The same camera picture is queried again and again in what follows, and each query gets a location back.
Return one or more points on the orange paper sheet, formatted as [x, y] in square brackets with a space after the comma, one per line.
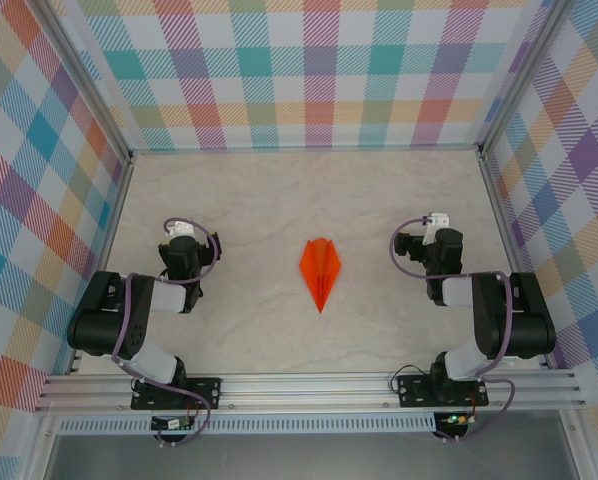
[319, 270]

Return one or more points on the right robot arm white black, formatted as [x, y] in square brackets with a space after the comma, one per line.
[524, 320]

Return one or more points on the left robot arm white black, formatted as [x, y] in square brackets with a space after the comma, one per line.
[149, 367]

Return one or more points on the black circuit board white label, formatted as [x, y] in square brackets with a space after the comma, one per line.
[171, 424]

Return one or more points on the small circuit board green light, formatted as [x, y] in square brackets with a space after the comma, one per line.
[456, 419]

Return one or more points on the grey metal panel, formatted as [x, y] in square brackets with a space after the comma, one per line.
[304, 457]

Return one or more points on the aluminium side rail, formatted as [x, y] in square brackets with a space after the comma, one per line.
[104, 250]
[511, 250]

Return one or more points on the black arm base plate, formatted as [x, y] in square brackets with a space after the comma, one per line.
[206, 390]
[411, 392]

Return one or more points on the aluminium frame crossbar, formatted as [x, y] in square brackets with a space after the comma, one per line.
[304, 148]

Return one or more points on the long aluminium mounting rail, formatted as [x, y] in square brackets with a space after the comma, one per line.
[304, 390]

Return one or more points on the aluminium frame post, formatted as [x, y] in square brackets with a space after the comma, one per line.
[86, 85]
[521, 80]

